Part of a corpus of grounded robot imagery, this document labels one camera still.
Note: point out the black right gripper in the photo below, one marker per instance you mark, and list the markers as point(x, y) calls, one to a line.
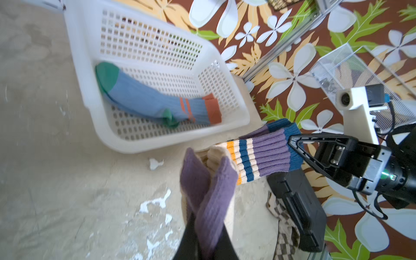
point(342, 159)

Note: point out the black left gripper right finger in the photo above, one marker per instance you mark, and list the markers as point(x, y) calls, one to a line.
point(224, 249)

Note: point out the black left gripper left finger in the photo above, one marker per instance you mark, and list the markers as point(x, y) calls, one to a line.
point(188, 248)

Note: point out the blue sock orange cuff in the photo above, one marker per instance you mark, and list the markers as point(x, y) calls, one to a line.
point(143, 101)

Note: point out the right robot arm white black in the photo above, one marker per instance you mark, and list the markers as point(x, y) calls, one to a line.
point(389, 170)

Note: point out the black plastic case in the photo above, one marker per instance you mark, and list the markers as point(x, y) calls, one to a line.
point(303, 207)

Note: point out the white plastic laundry basket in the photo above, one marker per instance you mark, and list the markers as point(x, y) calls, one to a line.
point(171, 60)

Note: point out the white mesh wall basket right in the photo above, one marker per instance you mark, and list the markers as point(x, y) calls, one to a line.
point(345, 68)

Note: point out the aluminium frame post right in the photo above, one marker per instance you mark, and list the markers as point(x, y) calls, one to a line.
point(309, 15)

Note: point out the black wire wall basket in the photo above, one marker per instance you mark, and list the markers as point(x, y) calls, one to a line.
point(278, 5)

